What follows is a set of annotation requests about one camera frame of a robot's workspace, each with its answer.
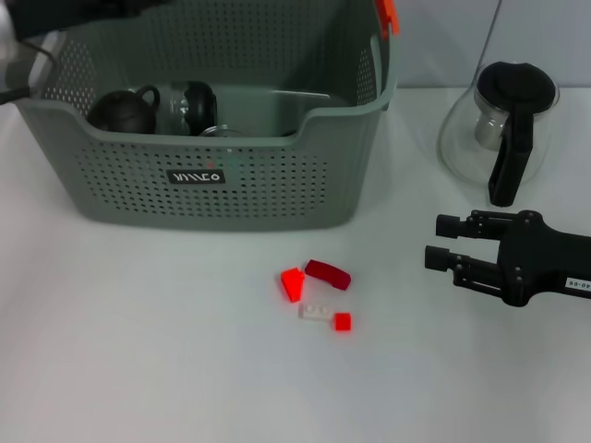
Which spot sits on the orange-red slope brick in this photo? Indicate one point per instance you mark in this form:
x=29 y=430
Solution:
x=293 y=283

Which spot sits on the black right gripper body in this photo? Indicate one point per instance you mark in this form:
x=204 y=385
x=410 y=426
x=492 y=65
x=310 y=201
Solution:
x=540 y=260

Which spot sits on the clear translucent toy brick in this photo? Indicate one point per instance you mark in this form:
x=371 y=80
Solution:
x=316 y=311

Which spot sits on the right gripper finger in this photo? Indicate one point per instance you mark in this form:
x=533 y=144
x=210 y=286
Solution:
x=475 y=226
x=466 y=270

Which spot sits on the dark red curved brick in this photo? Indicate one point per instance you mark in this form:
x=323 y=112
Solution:
x=328 y=274

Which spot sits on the orange-red cube brick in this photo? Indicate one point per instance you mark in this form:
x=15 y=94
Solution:
x=343 y=321

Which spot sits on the dark clay teapot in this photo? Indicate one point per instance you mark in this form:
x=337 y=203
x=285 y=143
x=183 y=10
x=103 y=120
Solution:
x=122 y=115

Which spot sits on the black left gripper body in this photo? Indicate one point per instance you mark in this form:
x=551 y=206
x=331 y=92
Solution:
x=69 y=14

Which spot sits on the grey perforated storage bin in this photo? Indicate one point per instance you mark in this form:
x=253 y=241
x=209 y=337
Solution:
x=231 y=198

